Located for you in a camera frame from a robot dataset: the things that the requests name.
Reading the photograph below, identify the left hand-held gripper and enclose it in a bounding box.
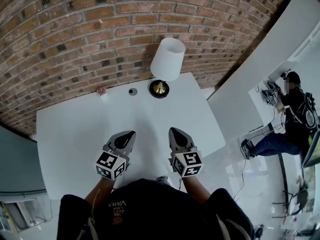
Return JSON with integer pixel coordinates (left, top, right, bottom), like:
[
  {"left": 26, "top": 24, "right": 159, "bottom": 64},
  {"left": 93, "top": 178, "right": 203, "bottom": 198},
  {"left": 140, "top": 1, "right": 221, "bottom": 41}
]
[{"left": 94, "top": 130, "right": 137, "bottom": 181}]

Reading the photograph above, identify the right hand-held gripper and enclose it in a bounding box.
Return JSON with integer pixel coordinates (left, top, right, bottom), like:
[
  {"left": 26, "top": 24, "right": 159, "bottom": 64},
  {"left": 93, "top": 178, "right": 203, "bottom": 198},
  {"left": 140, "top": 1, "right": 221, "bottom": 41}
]
[{"left": 168, "top": 127, "right": 203, "bottom": 179}]

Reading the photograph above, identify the white table lamp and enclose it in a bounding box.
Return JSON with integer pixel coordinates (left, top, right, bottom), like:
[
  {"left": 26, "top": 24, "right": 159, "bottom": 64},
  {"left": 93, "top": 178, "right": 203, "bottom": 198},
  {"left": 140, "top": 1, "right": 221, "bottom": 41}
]
[{"left": 149, "top": 37, "right": 186, "bottom": 99}]

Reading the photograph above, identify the person's right forearm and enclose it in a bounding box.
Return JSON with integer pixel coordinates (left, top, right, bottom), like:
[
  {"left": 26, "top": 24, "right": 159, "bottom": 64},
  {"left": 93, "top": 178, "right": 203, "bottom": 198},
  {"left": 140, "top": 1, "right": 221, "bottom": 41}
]
[{"left": 178, "top": 175, "right": 211, "bottom": 205}]

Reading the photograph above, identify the person's left forearm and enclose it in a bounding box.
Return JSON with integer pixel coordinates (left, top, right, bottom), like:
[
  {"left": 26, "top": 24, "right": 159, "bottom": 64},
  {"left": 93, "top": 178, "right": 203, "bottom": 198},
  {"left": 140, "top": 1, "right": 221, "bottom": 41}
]
[{"left": 84, "top": 177, "right": 117, "bottom": 207}]

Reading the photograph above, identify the white table top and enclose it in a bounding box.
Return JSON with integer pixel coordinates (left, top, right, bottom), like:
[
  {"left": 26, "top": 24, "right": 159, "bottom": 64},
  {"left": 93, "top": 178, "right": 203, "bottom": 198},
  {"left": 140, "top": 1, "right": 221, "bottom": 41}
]
[{"left": 36, "top": 71, "right": 227, "bottom": 200}]

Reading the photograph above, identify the small red crumpled object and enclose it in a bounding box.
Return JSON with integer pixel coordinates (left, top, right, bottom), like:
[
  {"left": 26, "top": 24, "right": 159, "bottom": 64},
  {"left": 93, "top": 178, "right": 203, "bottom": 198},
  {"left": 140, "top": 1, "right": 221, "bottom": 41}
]
[{"left": 96, "top": 85, "right": 108, "bottom": 99}]

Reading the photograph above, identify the person's black t-shirt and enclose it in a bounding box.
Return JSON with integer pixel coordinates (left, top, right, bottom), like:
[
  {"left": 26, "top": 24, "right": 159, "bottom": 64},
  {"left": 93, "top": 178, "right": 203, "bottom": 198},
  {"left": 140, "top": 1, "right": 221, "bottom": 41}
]
[{"left": 56, "top": 178, "right": 255, "bottom": 240}]

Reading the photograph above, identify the grey cabinet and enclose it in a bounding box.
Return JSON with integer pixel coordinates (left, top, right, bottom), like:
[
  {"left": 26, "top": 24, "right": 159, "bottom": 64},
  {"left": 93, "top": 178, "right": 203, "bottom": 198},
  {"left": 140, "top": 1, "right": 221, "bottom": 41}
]
[{"left": 0, "top": 126, "right": 47, "bottom": 194}]

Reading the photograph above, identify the black metal chair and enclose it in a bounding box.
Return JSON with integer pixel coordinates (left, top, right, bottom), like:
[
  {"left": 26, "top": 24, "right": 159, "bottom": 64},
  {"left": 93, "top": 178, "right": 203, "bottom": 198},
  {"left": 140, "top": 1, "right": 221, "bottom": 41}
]
[{"left": 272, "top": 178, "right": 311, "bottom": 220}]

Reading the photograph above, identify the dark office chair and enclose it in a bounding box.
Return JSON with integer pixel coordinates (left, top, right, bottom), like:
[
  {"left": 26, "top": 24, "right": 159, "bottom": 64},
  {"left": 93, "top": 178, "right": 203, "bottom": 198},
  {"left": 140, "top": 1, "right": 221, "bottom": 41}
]
[{"left": 301, "top": 130, "right": 320, "bottom": 170}]

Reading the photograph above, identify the white metal rack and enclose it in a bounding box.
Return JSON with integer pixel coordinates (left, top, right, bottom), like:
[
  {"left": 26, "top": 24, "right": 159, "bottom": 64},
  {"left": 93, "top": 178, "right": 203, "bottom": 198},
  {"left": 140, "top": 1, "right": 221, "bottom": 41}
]
[{"left": 0, "top": 201, "right": 31, "bottom": 235}]

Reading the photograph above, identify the black floor cable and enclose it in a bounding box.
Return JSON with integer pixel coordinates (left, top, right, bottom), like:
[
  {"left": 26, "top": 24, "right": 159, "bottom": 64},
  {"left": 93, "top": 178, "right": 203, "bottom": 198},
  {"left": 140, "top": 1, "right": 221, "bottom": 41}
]
[{"left": 232, "top": 143, "right": 253, "bottom": 201}]

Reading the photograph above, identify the grey shoulder strap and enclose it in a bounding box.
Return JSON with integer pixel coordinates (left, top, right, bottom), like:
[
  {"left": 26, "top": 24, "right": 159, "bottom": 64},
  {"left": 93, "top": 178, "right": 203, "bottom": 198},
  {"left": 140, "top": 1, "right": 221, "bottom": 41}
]
[
  {"left": 87, "top": 217, "right": 99, "bottom": 240},
  {"left": 216, "top": 215, "right": 251, "bottom": 240}
]

